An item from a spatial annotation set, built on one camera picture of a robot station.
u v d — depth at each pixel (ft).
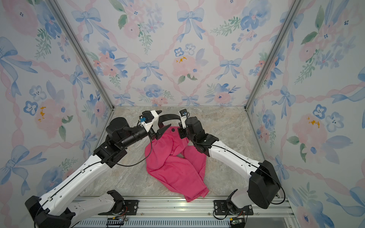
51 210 1.24
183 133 2.31
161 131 1.84
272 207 5.40
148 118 1.58
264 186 1.36
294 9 2.27
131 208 2.42
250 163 1.47
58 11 2.30
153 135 1.80
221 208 2.40
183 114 2.18
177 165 2.81
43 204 1.25
